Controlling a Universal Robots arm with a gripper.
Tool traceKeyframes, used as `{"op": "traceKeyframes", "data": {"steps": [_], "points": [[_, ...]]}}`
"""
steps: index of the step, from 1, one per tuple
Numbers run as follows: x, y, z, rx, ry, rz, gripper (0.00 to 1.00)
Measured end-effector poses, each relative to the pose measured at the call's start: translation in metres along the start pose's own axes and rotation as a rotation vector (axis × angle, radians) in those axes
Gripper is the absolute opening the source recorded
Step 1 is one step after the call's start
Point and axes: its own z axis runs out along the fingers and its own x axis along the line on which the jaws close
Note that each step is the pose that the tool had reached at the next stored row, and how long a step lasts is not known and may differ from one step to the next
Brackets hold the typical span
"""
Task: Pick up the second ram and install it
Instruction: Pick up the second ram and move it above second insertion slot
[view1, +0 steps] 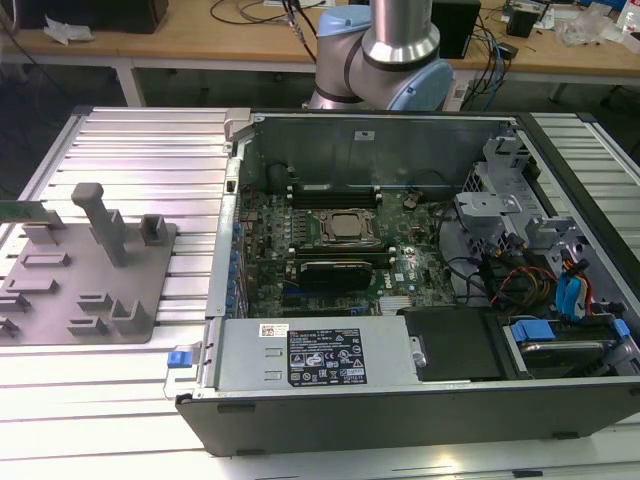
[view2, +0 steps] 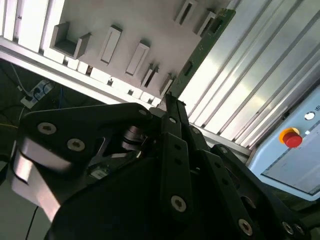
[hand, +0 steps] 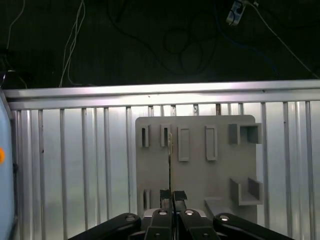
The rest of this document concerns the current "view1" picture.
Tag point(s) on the small black adapter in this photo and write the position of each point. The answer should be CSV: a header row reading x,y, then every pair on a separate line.
x,y
509,51

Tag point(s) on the white sticker on case wall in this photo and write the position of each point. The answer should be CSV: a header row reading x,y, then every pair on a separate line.
x,y
364,134

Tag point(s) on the silver CPU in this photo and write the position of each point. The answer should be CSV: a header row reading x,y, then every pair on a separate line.
x,y
348,225

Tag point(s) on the crumpled white paper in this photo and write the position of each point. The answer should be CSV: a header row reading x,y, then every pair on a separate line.
x,y
65,31

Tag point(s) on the black open PC case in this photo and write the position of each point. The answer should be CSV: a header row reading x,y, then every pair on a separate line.
x,y
400,425

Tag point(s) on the wooden desk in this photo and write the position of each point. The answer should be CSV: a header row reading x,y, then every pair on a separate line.
x,y
175,35

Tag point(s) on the blue case latch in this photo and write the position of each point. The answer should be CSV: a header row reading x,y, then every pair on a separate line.
x,y
178,360

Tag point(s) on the hard disk in blue carrier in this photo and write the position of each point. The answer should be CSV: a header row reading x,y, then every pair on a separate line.
x,y
530,332

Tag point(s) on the clear plastic bags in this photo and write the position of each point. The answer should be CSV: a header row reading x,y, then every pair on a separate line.
x,y
585,27

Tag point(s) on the black plastic shroud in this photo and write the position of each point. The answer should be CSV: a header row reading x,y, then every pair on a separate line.
x,y
450,345

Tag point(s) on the large black box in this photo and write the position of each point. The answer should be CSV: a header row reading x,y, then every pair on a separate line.
x,y
100,15

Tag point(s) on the red white carton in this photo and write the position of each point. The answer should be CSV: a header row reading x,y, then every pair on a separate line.
x,y
631,15

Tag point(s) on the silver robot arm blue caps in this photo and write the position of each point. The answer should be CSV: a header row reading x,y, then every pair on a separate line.
x,y
395,45

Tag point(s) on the silver metal drive cage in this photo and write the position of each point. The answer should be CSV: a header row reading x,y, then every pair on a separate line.
x,y
482,202

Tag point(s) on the grey plastic parts rack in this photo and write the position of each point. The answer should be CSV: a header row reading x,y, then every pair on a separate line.
x,y
90,300

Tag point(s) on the black graphics card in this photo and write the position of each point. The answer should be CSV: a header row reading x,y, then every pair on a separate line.
x,y
335,275

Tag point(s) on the round coin battery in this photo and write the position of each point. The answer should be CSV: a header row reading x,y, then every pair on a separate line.
x,y
410,202

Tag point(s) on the green motherboard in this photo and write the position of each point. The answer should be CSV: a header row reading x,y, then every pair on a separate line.
x,y
425,280

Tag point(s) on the tall black box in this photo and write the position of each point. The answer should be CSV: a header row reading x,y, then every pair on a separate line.
x,y
457,30

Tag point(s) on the small black cube box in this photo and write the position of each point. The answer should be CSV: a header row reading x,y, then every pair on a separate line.
x,y
522,21

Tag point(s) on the white orange sticker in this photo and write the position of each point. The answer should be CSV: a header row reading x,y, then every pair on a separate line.
x,y
272,330

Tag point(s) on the silver power supply unit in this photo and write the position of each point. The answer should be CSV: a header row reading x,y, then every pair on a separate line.
x,y
250,360

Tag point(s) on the black power supply label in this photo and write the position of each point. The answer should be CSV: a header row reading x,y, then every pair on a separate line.
x,y
325,357

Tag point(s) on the small silver heatsink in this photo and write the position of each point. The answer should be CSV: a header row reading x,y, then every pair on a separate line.
x,y
395,303

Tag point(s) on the black RAM slot bank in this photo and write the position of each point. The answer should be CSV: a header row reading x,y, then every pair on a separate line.
x,y
335,197

